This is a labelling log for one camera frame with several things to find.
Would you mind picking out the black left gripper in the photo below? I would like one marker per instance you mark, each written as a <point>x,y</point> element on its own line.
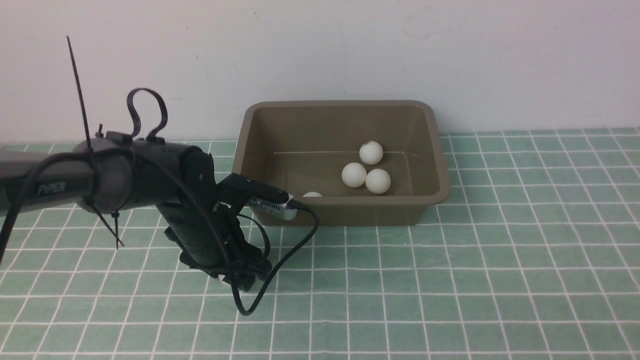
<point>201,250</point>

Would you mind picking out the white ball with red logo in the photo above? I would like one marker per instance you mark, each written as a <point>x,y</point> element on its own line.
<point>312,194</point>

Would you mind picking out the plain white ball edge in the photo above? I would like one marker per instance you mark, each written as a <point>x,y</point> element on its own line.
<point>354,175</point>

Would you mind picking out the white ball with small logo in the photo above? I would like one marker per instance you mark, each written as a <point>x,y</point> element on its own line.
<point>378,181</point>

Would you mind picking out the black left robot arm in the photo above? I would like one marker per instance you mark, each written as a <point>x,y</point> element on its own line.
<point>113,173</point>

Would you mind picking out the olive green plastic bin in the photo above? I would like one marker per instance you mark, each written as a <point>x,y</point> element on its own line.
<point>302,146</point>

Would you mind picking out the green checkered tablecloth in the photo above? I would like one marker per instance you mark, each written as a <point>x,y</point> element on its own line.
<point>534,256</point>

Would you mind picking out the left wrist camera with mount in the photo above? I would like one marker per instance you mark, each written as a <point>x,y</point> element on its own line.
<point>238,191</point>

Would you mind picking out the black cable tie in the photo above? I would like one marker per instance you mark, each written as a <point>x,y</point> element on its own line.
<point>89,201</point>

